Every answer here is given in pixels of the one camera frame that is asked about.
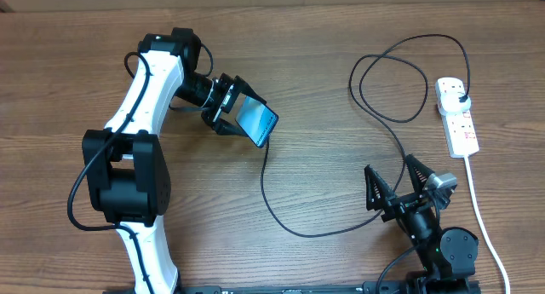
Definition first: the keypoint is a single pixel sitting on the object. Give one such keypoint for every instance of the blue Galaxy S24+ smartphone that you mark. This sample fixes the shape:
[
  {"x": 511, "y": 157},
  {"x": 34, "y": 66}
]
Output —
[{"x": 256, "y": 120}]

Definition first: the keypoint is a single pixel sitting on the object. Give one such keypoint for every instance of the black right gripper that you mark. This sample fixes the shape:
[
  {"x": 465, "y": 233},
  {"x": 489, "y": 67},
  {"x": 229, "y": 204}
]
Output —
[{"x": 383, "y": 193}]

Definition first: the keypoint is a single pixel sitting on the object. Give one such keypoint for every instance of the white power strip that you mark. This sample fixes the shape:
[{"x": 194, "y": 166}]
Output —
[{"x": 459, "y": 129}]

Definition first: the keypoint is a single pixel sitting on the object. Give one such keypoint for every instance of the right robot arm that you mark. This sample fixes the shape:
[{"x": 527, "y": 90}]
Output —
[{"x": 447, "y": 255}]

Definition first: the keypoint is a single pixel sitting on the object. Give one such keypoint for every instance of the white charger plug adapter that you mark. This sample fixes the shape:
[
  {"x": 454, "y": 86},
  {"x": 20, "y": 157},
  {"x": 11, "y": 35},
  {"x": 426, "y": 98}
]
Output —
[{"x": 452, "y": 103}]

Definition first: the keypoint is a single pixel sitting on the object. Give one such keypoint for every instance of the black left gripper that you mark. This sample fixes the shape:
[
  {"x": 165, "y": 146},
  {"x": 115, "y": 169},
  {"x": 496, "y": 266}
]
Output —
[{"x": 212, "y": 118}]

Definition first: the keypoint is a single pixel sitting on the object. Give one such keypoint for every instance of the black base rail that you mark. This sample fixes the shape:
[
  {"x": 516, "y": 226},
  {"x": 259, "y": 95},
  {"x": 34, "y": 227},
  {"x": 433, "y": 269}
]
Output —
[{"x": 289, "y": 289}]

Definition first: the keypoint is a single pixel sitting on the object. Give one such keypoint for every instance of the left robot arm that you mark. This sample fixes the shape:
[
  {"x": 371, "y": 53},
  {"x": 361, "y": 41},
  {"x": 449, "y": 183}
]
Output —
[{"x": 125, "y": 168}]

